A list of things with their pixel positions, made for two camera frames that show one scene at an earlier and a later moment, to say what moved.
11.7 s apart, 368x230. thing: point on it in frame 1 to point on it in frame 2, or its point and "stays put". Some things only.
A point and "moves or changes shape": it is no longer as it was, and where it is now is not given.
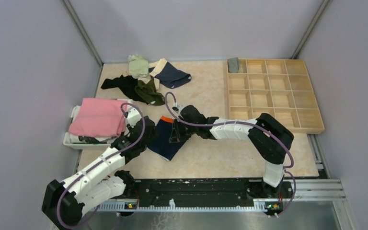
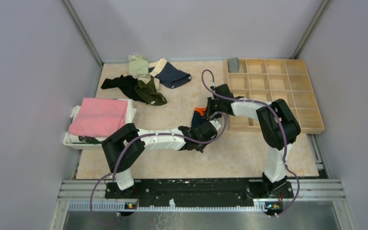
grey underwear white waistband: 234,64 stays put
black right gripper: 177,135 to 209,111
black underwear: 126,85 stays put
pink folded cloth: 99,117 stays put
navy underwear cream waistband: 169,75 stays put
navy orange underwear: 159,144 moves or changes shape
